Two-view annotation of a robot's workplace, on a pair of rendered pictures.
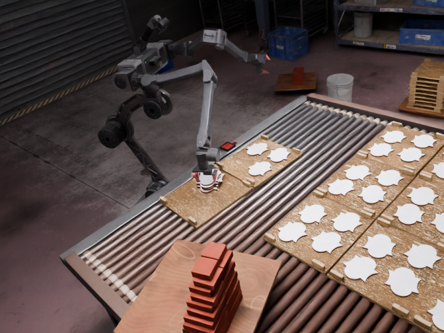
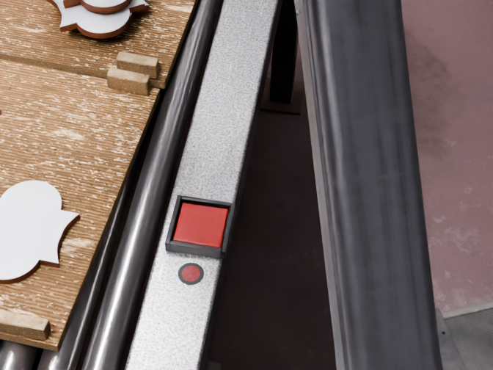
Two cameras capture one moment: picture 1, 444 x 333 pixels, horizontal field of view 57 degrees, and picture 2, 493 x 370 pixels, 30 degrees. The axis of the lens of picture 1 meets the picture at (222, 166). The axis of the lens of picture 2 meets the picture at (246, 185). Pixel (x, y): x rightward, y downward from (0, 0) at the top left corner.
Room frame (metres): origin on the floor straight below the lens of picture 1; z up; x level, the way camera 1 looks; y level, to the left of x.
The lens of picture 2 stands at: (2.82, -0.48, 1.87)
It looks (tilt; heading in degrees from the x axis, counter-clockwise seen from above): 52 degrees down; 137
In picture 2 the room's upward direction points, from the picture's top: 2 degrees clockwise
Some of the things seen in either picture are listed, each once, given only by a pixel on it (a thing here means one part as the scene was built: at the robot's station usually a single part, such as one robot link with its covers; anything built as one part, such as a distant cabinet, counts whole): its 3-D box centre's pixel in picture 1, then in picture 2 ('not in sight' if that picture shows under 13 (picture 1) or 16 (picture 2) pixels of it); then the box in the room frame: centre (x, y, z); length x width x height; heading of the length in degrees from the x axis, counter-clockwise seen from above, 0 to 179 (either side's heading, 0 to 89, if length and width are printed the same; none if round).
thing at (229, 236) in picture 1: (280, 195); not in sight; (1.74, -0.29, 0.90); 1.95 x 0.05 x 0.05; 129
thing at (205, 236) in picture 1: (266, 188); not in sight; (1.82, -0.22, 0.90); 1.95 x 0.05 x 0.05; 129
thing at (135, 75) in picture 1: (139, 80); not in sight; (2.38, 0.40, 1.45); 0.09 x 0.08 x 0.12; 153
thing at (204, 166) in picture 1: (203, 164); not in sight; (1.86, 0.10, 1.11); 0.10 x 0.07 x 0.07; 70
